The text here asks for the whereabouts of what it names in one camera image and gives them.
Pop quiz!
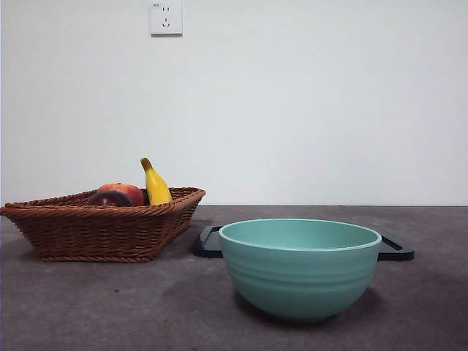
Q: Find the white wall socket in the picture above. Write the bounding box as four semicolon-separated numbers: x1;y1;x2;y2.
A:
151;2;184;37

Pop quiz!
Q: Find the dark rectangular tray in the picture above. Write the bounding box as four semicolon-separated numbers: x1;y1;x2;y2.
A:
192;224;416;262

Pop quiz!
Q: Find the dark red plum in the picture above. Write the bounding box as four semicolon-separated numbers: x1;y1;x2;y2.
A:
86;190;135;207

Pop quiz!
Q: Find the yellow banana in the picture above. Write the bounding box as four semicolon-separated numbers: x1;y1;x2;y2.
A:
140;156;173;206

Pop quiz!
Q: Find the teal ribbed bowl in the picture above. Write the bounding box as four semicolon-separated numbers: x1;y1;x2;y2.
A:
218;218;382;324

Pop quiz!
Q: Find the brown wicker basket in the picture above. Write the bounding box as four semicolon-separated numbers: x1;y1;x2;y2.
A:
0;186;206;263

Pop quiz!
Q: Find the red yellow apple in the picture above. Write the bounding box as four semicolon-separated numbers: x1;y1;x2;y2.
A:
97;182;145;207

